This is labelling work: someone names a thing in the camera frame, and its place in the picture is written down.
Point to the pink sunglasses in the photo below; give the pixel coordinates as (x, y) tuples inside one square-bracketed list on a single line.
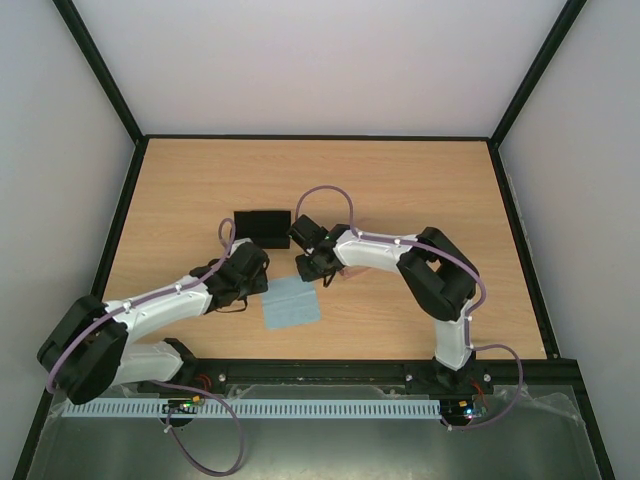
[(351, 272)]

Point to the light blue cleaning cloth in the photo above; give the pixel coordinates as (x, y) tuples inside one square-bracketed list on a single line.
[(290, 302)]

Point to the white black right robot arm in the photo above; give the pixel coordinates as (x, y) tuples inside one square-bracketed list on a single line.
[(445, 285)]

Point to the light blue slotted cable duct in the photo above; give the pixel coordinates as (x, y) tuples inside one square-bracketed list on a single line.
[(257, 409)]

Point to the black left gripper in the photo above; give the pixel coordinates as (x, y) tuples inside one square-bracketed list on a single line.
[(261, 283)]

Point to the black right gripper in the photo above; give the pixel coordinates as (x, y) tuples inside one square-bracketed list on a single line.
[(310, 267)]

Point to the black sunglasses case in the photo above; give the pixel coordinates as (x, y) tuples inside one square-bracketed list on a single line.
[(268, 229)]

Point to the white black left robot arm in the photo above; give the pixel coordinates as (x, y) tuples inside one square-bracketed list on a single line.
[(96, 345)]

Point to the black aluminium frame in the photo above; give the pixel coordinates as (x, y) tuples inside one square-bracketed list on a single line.
[(553, 370)]

